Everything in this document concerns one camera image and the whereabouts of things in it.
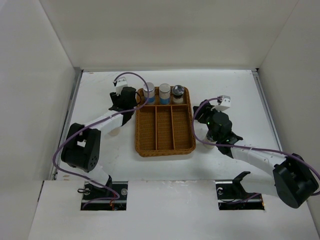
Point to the silver lid blue label jar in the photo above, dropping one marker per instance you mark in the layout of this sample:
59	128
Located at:
149	93

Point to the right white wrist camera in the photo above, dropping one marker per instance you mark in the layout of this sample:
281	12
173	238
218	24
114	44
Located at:
224	103

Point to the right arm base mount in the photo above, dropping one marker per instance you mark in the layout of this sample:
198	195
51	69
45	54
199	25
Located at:
231	195

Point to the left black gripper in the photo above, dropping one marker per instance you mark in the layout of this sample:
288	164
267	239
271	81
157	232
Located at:
115	98

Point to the grey lid grinder bottle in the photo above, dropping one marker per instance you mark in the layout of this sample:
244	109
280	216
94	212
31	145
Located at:
178	94

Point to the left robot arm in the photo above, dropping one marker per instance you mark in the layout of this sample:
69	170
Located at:
83	151

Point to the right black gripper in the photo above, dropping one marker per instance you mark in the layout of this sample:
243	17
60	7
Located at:
205	108

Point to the yellow cap spice bottle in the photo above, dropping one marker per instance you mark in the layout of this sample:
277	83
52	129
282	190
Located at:
114	132

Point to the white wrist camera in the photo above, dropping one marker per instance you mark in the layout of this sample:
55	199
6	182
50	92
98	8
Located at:
224	103
119	84

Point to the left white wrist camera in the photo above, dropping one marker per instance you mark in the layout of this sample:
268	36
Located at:
119	84

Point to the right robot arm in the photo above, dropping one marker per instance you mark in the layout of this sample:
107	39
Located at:
294	180

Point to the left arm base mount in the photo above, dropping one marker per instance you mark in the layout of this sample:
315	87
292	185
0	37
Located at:
100	199

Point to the black round cap spice bottle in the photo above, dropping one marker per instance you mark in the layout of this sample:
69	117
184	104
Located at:
209	142

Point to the brown wicker divided tray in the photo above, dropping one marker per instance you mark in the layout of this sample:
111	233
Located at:
164	129

